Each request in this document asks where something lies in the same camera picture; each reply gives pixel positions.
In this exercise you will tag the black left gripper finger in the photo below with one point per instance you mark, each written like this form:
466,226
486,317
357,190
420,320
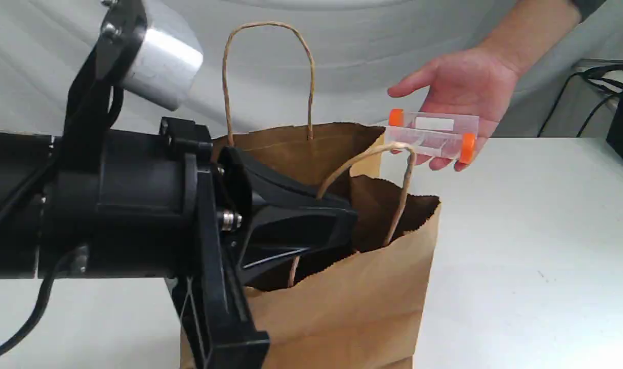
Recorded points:
217,252
270,219

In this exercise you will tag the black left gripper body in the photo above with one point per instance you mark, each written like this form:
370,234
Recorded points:
140,206

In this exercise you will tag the brown paper bag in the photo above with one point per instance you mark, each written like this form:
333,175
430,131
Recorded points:
358,306

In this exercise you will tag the clear box with orange caps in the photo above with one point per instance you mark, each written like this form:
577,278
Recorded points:
450,136

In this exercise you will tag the person's forearm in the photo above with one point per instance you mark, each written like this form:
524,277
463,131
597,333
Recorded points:
528,32

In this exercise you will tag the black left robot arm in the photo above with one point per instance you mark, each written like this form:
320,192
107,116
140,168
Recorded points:
26,161

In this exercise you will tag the person's bare hand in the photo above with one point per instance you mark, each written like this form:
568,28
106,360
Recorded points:
472,82

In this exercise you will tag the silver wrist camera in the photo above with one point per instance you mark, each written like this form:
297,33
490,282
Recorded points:
148,49

